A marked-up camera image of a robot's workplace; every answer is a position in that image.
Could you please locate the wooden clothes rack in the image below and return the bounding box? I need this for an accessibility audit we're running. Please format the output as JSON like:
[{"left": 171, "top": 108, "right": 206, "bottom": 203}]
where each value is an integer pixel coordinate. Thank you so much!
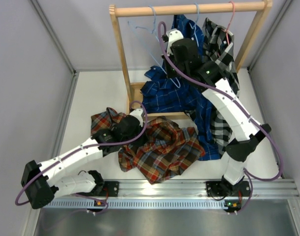
[{"left": 109, "top": 0, "right": 273, "bottom": 112}]

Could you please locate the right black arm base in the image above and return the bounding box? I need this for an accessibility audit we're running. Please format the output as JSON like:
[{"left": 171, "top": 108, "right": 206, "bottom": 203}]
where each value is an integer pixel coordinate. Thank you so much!
[{"left": 206, "top": 179, "right": 253, "bottom": 215}]

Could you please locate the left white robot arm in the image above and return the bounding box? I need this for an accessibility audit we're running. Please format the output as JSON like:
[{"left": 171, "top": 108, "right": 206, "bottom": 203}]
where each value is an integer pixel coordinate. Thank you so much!
[{"left": 21, "top": 113, "right": 148, "bottom": 209}]

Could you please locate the pink wire hanger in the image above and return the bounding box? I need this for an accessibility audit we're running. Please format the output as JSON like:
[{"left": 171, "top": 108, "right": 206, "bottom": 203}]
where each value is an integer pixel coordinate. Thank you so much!
[{"left": 220, "top": 0, "right": 236, "bottom": 46}]

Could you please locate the red brown plaid shirt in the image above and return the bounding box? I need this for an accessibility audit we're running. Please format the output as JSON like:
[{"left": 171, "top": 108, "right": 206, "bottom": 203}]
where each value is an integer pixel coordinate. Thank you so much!
[{"left": 91, "top": 108, "right": 205, "bottom": 184}]

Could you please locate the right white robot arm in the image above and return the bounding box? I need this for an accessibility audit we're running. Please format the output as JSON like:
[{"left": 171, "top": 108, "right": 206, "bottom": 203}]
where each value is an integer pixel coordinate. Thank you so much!
[{"left": 160, "top": 33, "right": 271, "bottom": 195}]

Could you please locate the blue hanger with shirt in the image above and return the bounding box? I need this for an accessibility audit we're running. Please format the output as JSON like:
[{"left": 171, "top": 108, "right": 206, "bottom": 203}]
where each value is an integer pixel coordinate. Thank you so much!
[{"left": 191, "top": 3, "right": 200, "bottom": 47}]

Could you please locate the black white plaid shirt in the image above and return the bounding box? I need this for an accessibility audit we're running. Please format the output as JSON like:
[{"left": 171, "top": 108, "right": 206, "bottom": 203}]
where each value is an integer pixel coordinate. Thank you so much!
[{"left": 202, "top": 18, "right": 240, "bottom": 156}]

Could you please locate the light blue hanger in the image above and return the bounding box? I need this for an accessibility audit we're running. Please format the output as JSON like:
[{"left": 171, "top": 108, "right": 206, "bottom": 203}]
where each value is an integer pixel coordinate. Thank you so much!
[{"left": 127, "top": 5, "right": 167, "bottom": 75}]

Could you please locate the aluminium mounting rail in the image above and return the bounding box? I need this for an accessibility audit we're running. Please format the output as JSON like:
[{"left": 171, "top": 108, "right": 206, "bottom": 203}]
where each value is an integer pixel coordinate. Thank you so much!
[{"left": 45, "top": 179, "right": 300, "bottom": 209}]

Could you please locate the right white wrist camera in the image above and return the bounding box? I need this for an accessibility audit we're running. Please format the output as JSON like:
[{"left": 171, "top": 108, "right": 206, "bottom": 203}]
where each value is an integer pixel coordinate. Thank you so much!
[{"left": 162, "top": 29, "right": 184, "bottom": 56}]

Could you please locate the blue plaid shirt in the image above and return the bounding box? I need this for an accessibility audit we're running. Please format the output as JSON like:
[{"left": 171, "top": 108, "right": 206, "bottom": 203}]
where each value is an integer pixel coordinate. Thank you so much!
[{"left": 140, "top": 14, "right": 220, "bottom": 161}]

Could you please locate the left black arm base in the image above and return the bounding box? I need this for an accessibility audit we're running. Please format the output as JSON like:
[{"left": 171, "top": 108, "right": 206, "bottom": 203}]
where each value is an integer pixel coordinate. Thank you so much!
[{"left": 76, "top": 170, "right": 119, "bottom": 214}]

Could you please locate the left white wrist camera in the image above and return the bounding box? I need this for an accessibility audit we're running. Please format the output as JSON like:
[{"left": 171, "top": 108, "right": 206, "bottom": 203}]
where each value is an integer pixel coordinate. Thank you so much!
[{"left": 129, "top": 108, "right": 144, "bottom": 127}]

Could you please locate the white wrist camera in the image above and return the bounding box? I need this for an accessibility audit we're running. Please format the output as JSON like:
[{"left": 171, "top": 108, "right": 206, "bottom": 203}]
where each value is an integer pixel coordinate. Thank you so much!
[
  {"left": 162, "top": 29, "right": 184, "bottom": 56},
  {"left": 129, "top": 108, "right": 144, "bottom": 127}
]

